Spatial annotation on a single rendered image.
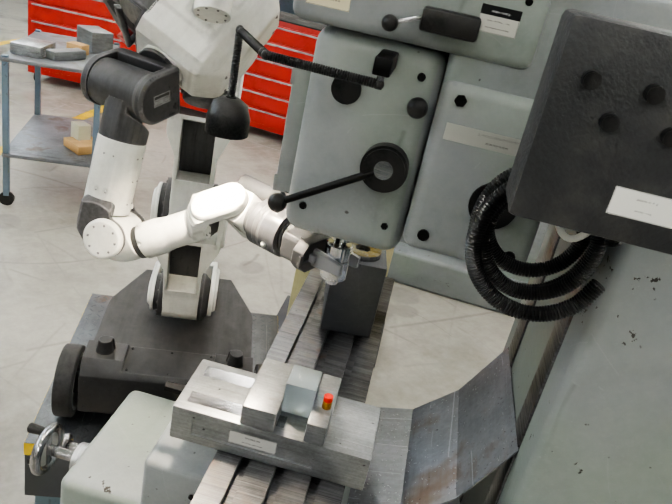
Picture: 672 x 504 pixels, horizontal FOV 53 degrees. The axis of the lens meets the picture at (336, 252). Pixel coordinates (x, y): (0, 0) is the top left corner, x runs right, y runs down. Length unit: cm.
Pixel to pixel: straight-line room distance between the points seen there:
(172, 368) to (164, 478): 65
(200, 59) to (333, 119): 40
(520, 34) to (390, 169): 25
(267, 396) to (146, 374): 77
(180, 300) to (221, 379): 77
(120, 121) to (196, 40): 21
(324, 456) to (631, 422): 49
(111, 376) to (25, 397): 90
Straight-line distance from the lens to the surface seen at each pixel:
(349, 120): 101
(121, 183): 135
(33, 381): 287
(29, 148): 424
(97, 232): 135
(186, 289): 199
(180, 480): 133
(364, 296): 156
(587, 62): 72
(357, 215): 105
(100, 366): 193
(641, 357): 101
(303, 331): 162
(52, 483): 210
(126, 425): 159
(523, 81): 98
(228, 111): 112
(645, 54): 72
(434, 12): 92
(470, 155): 98
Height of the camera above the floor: 175
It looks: 25 degrees down
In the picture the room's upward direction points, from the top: 12 degrees clockwise
